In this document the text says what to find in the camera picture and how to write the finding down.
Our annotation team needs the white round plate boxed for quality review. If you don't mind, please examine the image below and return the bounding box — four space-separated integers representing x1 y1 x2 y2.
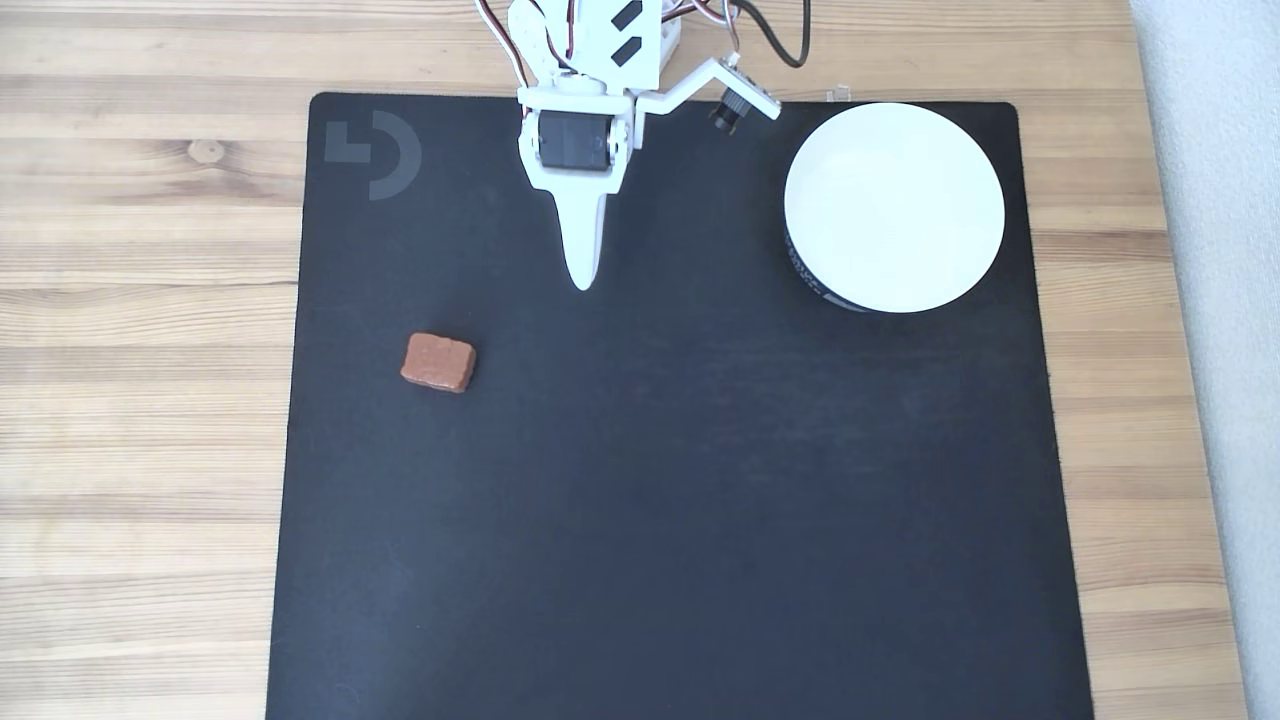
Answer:
783 102 1007 315

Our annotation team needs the black desk mat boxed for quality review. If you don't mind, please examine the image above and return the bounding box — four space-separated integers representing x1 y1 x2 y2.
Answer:
265 92 1096 720

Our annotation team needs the black camera cable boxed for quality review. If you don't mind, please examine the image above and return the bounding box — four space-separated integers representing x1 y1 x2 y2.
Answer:
738 0 812 70

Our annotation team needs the camera module on white bracket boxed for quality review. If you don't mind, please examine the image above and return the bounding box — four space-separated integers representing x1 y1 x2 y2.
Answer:
634 54 783 138

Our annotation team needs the brown rectangular toy block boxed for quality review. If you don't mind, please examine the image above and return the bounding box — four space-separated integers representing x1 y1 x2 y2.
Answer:
400 332 477 394

